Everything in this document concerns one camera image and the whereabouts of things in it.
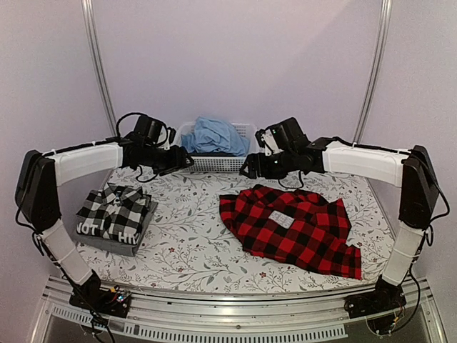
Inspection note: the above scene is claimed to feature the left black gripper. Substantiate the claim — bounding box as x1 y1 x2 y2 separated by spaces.
145 145 196 177

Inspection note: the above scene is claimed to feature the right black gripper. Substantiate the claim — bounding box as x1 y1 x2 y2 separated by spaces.
239 148 297 179

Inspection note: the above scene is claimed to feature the red black plaid shirt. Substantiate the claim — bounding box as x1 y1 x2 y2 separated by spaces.
219 184 362 279

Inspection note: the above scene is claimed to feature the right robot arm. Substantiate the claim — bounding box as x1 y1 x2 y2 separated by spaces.
239 137 440 312

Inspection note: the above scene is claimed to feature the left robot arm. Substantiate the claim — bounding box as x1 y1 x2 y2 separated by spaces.
15 137 194 310

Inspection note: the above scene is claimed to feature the white plastic basket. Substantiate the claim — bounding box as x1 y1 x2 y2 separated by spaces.
173 121 260 174

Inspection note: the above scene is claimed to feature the blue shirt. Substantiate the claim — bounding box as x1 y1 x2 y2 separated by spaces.
181 116 250 156

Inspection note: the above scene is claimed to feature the floral tablecloth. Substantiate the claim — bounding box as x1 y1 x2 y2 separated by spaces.
77 168 394 294

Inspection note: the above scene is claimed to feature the folded black white plaid shirt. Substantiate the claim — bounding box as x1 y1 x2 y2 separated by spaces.
76 183 151 245

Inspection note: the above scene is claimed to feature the folded grey shirt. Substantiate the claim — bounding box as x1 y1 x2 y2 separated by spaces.
70 201 158 257

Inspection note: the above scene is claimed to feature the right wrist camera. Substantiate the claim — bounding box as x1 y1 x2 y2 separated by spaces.
255 117 311 156

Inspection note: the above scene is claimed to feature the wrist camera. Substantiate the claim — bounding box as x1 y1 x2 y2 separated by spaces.
255 117 311 156
133 114 176 150

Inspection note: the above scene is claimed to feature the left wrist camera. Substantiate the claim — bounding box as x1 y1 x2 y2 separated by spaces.
133 114 176 150

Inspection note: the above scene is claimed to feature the aluminium front rail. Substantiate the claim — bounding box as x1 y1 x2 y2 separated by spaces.
31 277 451 342

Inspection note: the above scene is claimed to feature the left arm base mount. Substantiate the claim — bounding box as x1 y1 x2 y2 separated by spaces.
69 272 131 319

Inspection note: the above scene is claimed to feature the right aluminium post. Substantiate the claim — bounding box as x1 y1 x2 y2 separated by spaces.
353 0 392 144

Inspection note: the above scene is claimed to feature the aluminium post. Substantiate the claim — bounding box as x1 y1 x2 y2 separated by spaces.
81 0 116 136
353 0 392 144

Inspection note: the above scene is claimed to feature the left aluminium post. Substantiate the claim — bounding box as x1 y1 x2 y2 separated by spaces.
81 0 116 136

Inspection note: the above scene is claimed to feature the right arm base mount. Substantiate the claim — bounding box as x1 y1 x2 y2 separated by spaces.
344 278 406 335

